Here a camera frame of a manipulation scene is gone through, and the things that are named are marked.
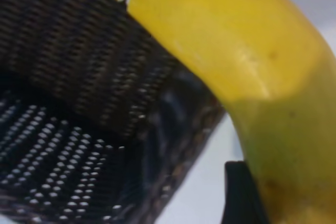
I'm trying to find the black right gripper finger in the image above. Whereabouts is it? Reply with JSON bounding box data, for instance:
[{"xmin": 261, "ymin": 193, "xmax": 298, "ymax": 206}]
[{"xmin": 221, "ymin": 161, "xmax": 271, "ymax": 224}]

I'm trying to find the yellow banana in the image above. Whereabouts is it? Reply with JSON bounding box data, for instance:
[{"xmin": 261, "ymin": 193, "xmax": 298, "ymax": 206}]
[{"xmin": 86, "ymin": 0, "xmax": 336, "ymax": 224}]

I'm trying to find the dark brown wicker basket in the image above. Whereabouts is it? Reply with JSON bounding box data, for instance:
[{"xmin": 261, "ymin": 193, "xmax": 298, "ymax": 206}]
[{"xmin": 0, "ymin": 0, "xmax": 227, "ymax": 224}]

